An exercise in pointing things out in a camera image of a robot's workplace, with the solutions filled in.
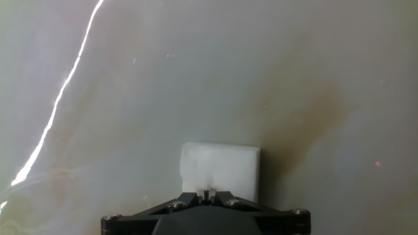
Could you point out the white sponge block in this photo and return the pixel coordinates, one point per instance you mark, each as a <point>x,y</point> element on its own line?
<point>220,168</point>

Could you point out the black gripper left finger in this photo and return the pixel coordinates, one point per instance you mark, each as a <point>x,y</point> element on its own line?
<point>179,199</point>

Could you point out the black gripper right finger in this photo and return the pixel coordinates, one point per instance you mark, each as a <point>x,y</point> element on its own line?
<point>235,199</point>

